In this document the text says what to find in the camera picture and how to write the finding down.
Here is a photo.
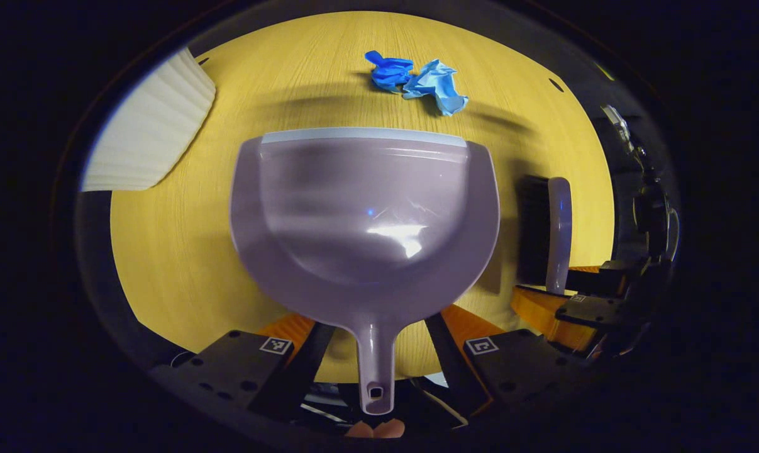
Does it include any dark blue trash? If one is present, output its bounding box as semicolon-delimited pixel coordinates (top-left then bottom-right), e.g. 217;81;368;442
365;50;415;94

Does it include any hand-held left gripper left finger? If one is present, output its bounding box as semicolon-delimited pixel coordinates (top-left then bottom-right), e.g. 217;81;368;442
150;313;336;421

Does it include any wooden desktop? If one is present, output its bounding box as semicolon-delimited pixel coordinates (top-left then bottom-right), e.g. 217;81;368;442
110;11;616;384

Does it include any light blue trash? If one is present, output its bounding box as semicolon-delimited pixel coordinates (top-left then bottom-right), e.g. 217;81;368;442
402;59;469;117

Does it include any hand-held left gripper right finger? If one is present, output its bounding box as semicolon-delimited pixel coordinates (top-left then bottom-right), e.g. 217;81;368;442
424;305;584;416

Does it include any lavender plastic dustpan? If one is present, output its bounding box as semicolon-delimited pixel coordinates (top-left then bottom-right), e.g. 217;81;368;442
230;128;501;416

